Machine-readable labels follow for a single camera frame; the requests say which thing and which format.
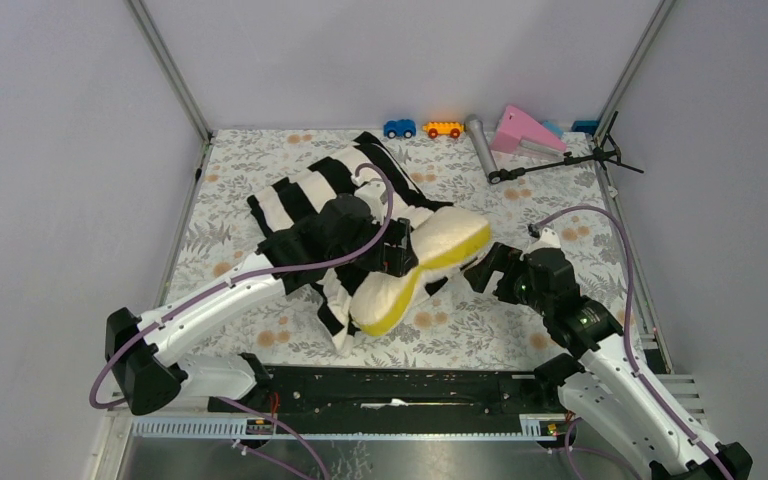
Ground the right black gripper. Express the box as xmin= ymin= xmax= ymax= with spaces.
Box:
xmin=463 ymin=241 xmax=552 ymax=316

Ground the yellow white pillow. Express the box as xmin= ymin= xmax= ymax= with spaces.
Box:
xmin=349 ymin=206 xmax=493 ymax=336

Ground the black white striped pillowcase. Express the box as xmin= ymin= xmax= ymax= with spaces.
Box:
xmin=247 ymin=132 xmax=453 ymax=354

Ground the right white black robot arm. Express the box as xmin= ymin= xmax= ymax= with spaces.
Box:
xmin=464 ymin=243 xmax=753 ymax=479

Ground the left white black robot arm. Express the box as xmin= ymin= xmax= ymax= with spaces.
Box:
xmin=105 ymin=194 xmax=418 ymax=415

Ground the floral patterned table mat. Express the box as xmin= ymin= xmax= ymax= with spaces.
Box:
xmin=165 ymin=129 xmax=627 ymax=371

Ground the blue toy car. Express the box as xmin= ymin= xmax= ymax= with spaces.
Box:
xmin=383 ymin=119 xmax=417 ymax=139

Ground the orange yellow toy car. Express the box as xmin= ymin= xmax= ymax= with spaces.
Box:
xmin=422 ymin=122 xmax=465 ymax=139

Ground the pink triangular block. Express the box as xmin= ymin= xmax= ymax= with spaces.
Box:
xmin=490 ymin=105 xmax=567 ymax=156

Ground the grey microphone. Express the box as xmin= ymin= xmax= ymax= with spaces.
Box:
xmin=464 ymin=114 xmax=501 ymax=185

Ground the light blue block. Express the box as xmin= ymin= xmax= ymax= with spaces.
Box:
xmin=541 ymin=121 xmax=564 ymax=138

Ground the black mini tripod stand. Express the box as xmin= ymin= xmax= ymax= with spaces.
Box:
xmin=487 ymin=111 xmax=645 ymax=185

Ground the dark blue block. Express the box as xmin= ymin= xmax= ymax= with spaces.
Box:
xmin=571 ymin=120 xmax=600 ymax=136

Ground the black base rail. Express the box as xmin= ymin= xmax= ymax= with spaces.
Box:
xmin=240 ymin=365 xmax=567 ymax=438

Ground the right aluminium frame post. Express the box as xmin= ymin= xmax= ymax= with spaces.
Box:
xmin=596 ymin=0 xmax=679 ymax=137

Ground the aluminium frame post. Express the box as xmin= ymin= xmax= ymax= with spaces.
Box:
xmin=596 ymin=0 xmax=679 ymax=137
xmin=124 ymin=0 xmax=212 ymax=143

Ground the left aluminium frame post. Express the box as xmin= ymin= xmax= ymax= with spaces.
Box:
xmin=124 ymin=0 xmax=212 ymax=143

